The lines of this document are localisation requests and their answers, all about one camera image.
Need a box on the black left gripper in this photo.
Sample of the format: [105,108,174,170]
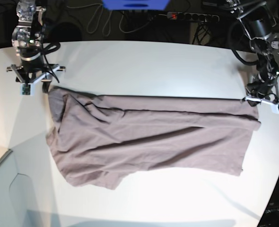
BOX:
[246,79,279,107]

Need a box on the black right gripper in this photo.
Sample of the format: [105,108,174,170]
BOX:
[18,54,51,94]

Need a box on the mauve grey t-shirt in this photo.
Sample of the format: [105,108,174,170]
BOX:
[46,87,261,190]

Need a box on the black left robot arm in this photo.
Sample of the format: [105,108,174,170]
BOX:
[222,0,279,113]

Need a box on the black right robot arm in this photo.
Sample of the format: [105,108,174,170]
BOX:
[7,0,65,96]

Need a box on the blue plastic box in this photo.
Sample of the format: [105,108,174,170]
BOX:
[102,0,170,10]

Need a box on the black power strip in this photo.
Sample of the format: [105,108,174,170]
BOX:
[166,11,220,23]

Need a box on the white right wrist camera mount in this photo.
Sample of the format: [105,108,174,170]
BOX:
[6,64,66,96]

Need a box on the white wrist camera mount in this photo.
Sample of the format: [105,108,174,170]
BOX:
[6,64,66,96]
[242,96,279,114]

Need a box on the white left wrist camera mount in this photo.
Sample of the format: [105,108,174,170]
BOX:
[242,96,279,114]

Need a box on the white loose cable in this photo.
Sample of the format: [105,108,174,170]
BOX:
[86,9,154,34]

